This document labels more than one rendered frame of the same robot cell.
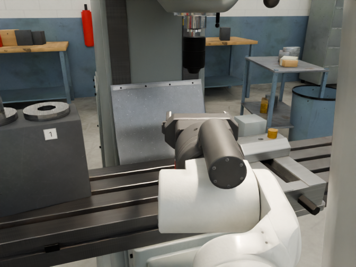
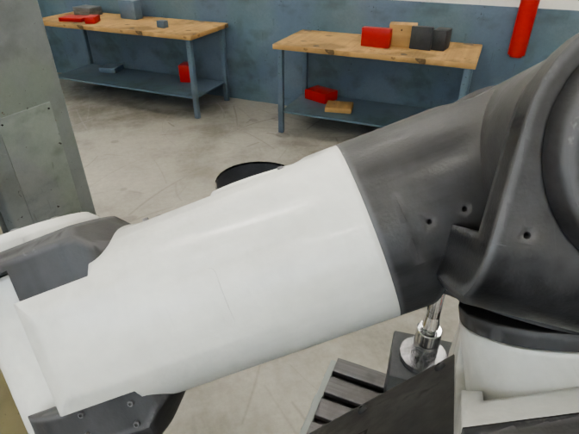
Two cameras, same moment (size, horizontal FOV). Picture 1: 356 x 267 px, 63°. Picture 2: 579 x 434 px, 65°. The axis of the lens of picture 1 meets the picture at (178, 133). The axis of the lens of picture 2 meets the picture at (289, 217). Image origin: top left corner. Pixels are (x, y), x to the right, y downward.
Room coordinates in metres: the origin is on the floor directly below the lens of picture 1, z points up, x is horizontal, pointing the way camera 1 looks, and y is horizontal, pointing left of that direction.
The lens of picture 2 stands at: (-0.10, 0.18, 1.83)
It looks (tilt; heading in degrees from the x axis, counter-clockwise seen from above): 33 degrees down; 40
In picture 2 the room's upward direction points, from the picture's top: straight up
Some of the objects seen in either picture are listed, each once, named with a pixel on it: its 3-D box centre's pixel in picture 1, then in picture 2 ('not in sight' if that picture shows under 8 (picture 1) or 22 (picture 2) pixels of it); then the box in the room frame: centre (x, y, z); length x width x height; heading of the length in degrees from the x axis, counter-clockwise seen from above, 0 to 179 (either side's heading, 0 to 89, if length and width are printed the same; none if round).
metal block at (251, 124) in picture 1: (249, 129); not in sight; (0.66, -0.18, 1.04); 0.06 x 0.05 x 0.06; 109
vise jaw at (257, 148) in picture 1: (260, 147); not in sight; (0.61, -0.20, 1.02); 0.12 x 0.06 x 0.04; 109
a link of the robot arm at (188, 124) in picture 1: (204, 145); not in sight; (0.39, -0.04, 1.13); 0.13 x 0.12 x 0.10; 91
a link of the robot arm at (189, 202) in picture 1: (207, 177); not in sight; (0.28, -0.03, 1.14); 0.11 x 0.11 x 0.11; 1
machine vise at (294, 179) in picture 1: (252, 155); not in sight; (0.64, -0.19, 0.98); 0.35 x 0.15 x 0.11; 19
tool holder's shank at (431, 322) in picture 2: not in sight; (434, 306); (0.53, 0.36, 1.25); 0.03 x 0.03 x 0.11
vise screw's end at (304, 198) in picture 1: (308, 205); not in sight; (0.45, -0.25, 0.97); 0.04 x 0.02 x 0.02; 19
